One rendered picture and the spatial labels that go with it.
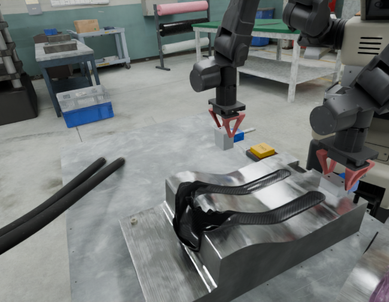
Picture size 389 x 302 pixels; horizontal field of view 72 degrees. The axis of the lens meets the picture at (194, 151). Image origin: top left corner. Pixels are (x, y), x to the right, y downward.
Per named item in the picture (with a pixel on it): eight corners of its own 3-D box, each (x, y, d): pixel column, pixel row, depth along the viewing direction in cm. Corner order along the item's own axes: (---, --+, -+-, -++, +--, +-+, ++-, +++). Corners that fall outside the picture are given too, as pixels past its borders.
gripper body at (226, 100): (226, 117, 70) (225, 89, 66) (207, 105, 78) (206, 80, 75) (246, 111, 72) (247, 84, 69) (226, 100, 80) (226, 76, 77)
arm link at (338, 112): (419, 90, 44) (381, 59, 49) (373, 103, 40) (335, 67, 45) (370, 135, 54) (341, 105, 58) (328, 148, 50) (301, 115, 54)
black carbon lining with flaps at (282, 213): (282, 172, 73) (285, 142, 68) (331, 207, 60) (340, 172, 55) (163, 218, 61) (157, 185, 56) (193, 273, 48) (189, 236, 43)
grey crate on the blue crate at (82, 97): (105, 94, 378) (102, 84, 370) (111, 102, 345) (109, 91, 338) (59, 103, 354) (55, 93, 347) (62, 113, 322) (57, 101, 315)
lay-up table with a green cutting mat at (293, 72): (237, 64, 579) (237, 11, 528) (341, 87, 398) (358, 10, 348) (193, 74, 530) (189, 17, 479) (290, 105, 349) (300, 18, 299)
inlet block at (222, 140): (249, 133, 87) (250, 118, 84) (259, 139, 83) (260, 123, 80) (214, 144, 82) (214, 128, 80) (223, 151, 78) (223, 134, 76)
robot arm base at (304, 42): (345, 21, 81) (306, 21, 88) (341, 4, 74) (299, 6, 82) (335, 48, 81) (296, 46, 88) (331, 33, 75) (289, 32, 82)
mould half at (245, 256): (282, 175, 83) (286, 137, 76) (359, 230, 62) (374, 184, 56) (123, 236, 66) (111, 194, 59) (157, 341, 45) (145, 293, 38)
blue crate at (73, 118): (108, 108, 388) (104, 93, 377) (115, 117, 356) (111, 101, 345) (63, 118, 365) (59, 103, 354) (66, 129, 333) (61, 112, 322)
